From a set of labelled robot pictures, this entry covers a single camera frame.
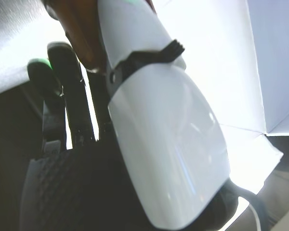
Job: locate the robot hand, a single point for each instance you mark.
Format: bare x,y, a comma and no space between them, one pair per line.
163,144

